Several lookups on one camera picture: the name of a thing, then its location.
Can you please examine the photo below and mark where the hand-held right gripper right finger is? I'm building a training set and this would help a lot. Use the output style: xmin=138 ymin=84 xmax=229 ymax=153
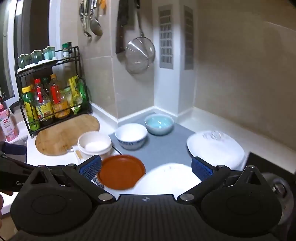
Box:
xmin=177 ymin=156 xmax=267 ymax=206

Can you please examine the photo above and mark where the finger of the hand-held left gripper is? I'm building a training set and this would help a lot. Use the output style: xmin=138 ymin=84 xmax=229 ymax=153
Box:
xmin=0 ymin=141 xmax=28 ymax=156

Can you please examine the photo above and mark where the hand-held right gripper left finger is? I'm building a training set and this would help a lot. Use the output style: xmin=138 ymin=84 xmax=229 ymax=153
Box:
xmin=28 ymin=155 xmax=116 ymax=206

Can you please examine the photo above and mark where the white round container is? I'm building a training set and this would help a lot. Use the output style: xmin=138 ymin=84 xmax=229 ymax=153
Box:
xmin=77 ymin=131 xmax=113 ymax=163

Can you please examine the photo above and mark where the orange plate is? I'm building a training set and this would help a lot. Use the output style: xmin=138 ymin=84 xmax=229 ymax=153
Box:
xmin=97 ymin=155 xmax=146 ymax=190

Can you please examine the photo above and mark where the plain white plate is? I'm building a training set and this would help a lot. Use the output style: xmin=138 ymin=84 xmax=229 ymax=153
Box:
xmin=129 ymin=163 xmax=201 ymax=195

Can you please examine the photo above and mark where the white bowl with blue pattern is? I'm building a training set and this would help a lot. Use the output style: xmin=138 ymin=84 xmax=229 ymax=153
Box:
xmin=115 ymin=123 xmax=148 ymax=150

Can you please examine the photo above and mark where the light blue ceramic bowl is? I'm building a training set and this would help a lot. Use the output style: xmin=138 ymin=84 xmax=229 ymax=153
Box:
xmin=144 ymin=113 xmax=174 ymax=136

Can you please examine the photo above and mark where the patterned cup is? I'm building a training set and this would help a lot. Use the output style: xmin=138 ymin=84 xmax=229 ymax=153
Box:
xmin=91 ymin=174 xmax=106 ymax=189

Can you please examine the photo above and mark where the white plate with flower print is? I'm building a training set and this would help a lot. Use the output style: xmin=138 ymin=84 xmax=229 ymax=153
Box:
xmin=186 ymin=130 xmax=245 ymax=171

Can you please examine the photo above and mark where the pink bottle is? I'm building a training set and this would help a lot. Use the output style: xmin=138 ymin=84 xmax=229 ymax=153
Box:
xmin=0 ymin=103 xmax=20 ymax=142

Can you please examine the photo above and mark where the wooden cutting board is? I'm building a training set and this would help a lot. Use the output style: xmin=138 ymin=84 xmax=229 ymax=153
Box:
xmin=35 ymin=113 xmax=100 ymax=157

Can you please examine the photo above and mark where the grey mat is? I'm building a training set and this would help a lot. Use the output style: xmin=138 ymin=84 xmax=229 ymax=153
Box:
xmin=109 ymin=112 xmax=197 ymax=173

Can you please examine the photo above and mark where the green bottle with yellow cap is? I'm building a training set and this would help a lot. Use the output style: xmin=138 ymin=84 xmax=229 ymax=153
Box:
xmin=22 ymin=86 xmax=41 ymax=130

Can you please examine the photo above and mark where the dark sauce bottle red cap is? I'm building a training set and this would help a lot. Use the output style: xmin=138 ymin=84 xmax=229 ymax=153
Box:
xmin=34 ymin=79 xmax=54 ymax=121

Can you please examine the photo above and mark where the black stove top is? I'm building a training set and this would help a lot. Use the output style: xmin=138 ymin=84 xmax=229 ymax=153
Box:
xmin=245 ymin=152 xmax=296 ymax=179

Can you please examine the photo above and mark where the green snack packet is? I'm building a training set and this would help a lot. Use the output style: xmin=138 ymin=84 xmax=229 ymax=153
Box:
xmin=79 ymin=80 xmax=89 ymax=110

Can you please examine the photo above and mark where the dark spice bottle green cap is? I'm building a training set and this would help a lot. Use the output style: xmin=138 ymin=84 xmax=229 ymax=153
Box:
xmin=62 ymin=42 xmax=73 ymax=60

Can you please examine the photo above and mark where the window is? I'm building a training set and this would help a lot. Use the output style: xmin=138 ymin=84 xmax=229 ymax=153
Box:
xmin=0 ymin=0 xmax=51 ymax=102

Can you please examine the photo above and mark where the metal mesh strainer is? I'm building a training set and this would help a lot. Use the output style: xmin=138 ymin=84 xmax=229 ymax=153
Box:
xmin=125 ymin=7 xmax=156 ymax=75

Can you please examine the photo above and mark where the metal spoon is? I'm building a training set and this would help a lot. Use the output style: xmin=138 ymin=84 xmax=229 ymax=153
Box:
xmin=80 ymin=0 xmax=92 ymax=37

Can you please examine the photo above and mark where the metal ladle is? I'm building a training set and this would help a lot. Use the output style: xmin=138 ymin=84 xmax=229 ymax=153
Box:
xmin=90 ymin=0 xmax=103 ymax=37

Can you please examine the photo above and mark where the black wire spice rack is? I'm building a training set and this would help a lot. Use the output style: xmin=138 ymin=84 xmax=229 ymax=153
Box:
xmin=14 ymin=46 xmax=90 ymax=138

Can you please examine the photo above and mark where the grey wall vent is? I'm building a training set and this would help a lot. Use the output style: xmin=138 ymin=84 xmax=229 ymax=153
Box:
xmin=184 ymin=5 xmax=194 ymax=70
xmin=158 ymin=4 xmax=174 ymax=69

